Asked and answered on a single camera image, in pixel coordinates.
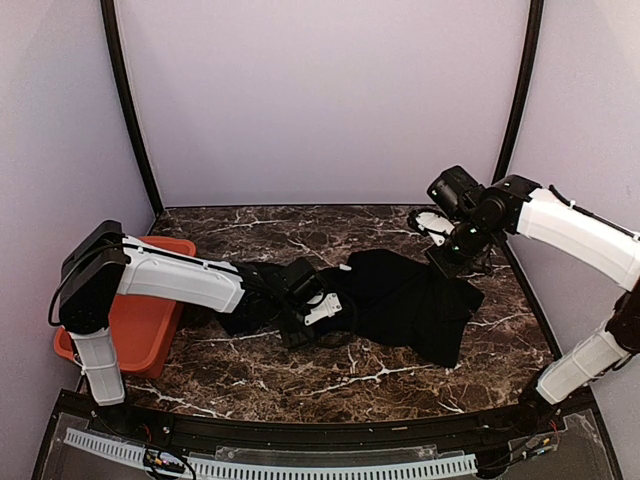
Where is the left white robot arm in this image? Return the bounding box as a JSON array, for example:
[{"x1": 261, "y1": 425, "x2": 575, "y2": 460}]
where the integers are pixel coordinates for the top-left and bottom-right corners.
[{"x1": 47, "y1": 220, "x2": 341, "y2": 436}]

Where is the left black frame post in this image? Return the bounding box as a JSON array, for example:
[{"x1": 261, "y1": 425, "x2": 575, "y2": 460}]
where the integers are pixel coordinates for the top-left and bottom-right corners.
[{"x1": 100, "y1": 0, "x2": 165, "y2": 218}]

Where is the orange plastic bin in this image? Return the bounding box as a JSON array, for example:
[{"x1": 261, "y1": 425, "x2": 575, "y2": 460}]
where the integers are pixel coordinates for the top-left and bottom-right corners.
[{"x1": 53, "y1": 235, "x2": 198, "y2": 380}]

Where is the black frame post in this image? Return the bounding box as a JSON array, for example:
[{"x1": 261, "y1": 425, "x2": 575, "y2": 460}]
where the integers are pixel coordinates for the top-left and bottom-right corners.
[
  {"x1": 492, "y1": 0, "x2": 545, "y2": 183},
  {"x1": 100, "y1": 0, "x2": 165, "y2": 218}
]

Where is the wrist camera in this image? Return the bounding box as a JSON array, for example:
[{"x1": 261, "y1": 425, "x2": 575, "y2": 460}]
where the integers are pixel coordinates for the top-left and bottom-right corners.
[
  {"x1": 304, "y1": 292, "x2": 342, "y2": 326},
  {"x1": 407, "y1": 209, "x2": 454, "y2": 247}
]

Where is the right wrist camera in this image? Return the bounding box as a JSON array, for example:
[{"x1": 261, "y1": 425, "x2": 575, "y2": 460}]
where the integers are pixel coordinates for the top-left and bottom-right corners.
[{"x1": 407, "y1": 209, "x2": 454, "y2": 247}]

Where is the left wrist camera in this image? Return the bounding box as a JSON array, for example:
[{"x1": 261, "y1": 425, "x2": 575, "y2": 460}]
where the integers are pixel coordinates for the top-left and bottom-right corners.
[{"x1": 304, "y1": 292, "x2": 342, "y2": 326}]

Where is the black t-shirt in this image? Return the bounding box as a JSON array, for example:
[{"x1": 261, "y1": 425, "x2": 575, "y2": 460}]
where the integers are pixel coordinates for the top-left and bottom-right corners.
[{"x1": 217, "y1": 249, "x2": 485, "y2": 368}]

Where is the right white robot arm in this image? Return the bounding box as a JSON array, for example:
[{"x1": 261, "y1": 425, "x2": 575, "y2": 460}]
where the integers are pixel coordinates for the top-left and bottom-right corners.
[{"x1": 409, "y1": 166, "x2": 639, "y2": 434}]

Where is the black front rail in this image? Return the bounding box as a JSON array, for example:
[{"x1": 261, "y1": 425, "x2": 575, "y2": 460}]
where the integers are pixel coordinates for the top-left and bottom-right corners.
[{"x1": 54, "y1": 390, "x2": 565, "y2": 454}]

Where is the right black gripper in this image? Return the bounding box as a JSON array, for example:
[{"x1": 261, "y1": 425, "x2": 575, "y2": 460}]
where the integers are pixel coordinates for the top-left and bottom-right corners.
[{"x1": 425, "y1": 212, "x2": 501, "y2": 281}]

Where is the white slotted cable duct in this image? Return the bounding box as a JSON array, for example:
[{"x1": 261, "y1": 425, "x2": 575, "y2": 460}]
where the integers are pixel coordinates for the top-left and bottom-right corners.
[{"x1": 64, "y1": 427, "x2": 478, "y2": 479}]

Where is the right black frame post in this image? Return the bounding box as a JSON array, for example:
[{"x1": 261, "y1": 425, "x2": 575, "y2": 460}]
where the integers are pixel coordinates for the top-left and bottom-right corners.
[{"x1": 492, "y1": 0, "x2": 545, "y2": 183}]

